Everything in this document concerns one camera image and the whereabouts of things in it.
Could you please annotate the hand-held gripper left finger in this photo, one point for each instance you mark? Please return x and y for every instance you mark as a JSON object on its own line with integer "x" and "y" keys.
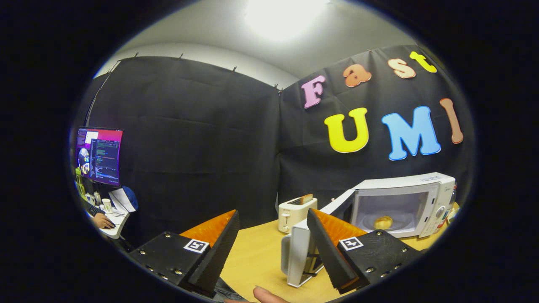
{"x": 221, "y": 256}

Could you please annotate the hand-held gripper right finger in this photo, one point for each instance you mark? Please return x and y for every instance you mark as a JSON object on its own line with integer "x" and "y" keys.
{"x": 326, "y": 252}

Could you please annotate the golden bread roll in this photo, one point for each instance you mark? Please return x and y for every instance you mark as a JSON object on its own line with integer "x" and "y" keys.
{"x": 383, "y": 222}

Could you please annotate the white microwave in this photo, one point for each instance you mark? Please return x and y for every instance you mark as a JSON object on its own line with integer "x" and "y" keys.
{"x": 404, "y": 183}

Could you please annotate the white toaster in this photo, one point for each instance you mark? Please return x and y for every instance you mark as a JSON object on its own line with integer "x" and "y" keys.
{"x": 292, "y": 216}

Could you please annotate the toast slice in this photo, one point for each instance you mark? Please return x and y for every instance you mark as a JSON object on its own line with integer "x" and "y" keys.
{"x": 306, "y": 199}

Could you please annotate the white side desk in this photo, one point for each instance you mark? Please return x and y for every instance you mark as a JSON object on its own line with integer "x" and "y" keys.
{"x": 120, "y": 221}

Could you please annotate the black backdrop cloth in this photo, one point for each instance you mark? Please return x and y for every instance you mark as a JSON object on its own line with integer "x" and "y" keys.
{"x": 189, "y": 147}

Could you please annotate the white paper sheet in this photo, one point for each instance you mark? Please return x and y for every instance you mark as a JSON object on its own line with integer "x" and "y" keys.
{"x": 122, "y": 200}

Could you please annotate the white cup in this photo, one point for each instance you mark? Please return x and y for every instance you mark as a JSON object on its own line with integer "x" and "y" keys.
{"x": 107, "y": 205}

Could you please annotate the white sectioned dish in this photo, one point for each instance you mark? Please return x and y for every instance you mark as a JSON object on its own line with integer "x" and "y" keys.
{"x": 452, "y": 214}

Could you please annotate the black keyboard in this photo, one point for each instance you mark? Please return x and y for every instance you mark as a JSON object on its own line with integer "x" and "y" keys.
{"x": 94, "y": 209}

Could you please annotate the computer monitor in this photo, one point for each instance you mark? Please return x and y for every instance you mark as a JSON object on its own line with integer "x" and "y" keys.
{"x": 101, "y": 155}

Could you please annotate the ceiling light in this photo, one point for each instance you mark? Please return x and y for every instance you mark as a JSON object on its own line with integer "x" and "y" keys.
{"x": 282, "y": 19}

